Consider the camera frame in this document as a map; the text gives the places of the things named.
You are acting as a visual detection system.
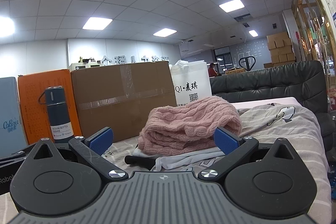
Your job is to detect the light blue printed box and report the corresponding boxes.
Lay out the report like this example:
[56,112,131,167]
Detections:
[0,77,27,157]

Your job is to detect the pink knitted sweater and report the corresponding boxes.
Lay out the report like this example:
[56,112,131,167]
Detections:
[138,96,242,156]

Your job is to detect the white cartoon print garment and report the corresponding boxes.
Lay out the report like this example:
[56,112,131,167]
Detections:
[238,103,331,223]

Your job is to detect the brown cardboard box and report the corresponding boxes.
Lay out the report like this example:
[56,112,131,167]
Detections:
[71,61,177,141]

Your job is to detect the white folded shirt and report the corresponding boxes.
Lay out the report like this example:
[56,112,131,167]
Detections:
[125,147,225,172]

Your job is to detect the dark blue vacuum bottle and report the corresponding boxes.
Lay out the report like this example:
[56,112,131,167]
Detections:
[38,86,74,143]

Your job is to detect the white shopping bag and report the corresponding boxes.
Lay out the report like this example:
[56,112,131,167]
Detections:
[169,60,212,106]

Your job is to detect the orange cardboard box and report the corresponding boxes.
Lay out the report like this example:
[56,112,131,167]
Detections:
[18,69,81,144]

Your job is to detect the grey patterned bed sheet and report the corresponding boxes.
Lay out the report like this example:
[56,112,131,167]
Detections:
[0,103,333,224]

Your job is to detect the black leather sofa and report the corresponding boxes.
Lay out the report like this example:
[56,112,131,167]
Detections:
[210,61,335,151]

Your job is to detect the stacked cardboard boxes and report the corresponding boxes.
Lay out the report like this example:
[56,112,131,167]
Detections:
[264,32,296,68]

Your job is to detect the black pallet jack handle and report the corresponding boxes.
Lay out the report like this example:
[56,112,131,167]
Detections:
[239,56,256,72]

